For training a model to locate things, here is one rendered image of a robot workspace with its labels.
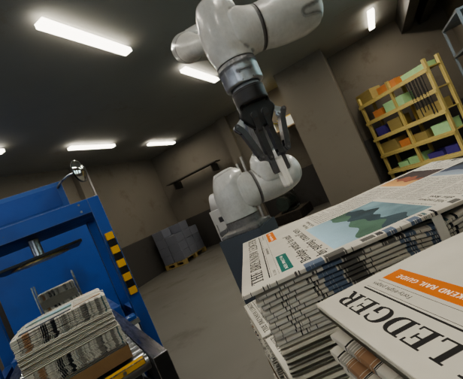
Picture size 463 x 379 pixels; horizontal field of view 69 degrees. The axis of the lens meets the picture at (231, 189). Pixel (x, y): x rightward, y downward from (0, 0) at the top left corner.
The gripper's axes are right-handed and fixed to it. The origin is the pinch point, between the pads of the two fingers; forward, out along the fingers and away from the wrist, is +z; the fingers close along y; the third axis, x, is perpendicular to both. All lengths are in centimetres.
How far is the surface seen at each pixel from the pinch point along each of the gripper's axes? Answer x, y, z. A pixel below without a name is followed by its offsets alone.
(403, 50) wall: 623, 581, -144
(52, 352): 38, -76, 22
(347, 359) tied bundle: -54, -18, 11
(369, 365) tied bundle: -57, -18, 10
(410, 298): -56, -14, 8
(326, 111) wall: 639, 353, -84
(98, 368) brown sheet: 41, -68, 33
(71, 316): 41, -69, 15
